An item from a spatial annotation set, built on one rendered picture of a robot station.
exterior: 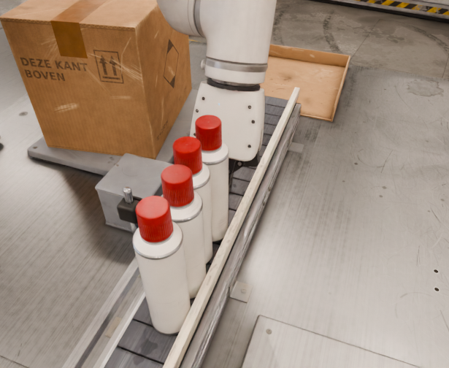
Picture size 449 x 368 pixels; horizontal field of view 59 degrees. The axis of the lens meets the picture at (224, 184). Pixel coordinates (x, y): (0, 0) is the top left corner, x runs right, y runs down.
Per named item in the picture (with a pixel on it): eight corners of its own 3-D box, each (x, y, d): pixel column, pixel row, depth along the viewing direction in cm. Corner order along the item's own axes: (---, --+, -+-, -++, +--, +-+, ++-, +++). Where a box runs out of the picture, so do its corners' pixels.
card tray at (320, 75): (332, 121, 94) (335, 107, 91) (229, 102, 101) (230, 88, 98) (347, 68, 115) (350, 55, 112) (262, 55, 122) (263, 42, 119)
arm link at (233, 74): (193, 56, 51) (191, 79, 52) (258, 66, 49) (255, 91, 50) (215, 53, 59) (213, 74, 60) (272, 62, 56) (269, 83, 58)
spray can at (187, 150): (206, 273, 56) (200, 161, 42) (172, 264, 57) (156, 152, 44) (217, 246, 60) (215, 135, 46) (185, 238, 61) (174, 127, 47)
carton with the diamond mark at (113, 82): (155, 161, 80) (134, 26, 62) (47, 147, 83) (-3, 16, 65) (192, 89, 102) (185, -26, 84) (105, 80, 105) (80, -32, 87)
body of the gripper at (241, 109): (190, 72, 53) (184, 151, 57) (263, 85, 50) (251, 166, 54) (209, 67, 59) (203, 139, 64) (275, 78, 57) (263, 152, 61)
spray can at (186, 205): (202, 304, 53) (195, 193, 39) (165, 298, 53) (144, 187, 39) (209, 271, 56) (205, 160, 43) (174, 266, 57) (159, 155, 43)
